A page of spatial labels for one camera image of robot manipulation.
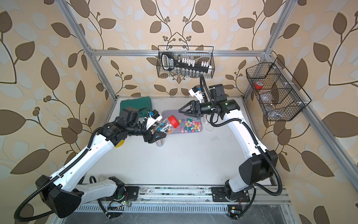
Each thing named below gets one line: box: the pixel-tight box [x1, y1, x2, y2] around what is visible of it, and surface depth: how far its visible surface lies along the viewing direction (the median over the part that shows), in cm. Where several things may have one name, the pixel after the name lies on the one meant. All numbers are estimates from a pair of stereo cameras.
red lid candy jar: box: [155, 114, 180, 135], surface depth 69 cm
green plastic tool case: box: [119, 96, 153, 118], surface depth 114 cm
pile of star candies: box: [176, 117, 202, 133], surface depth 104 cm
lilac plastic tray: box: [161, 109, 203, 134], surface depth 101 cm
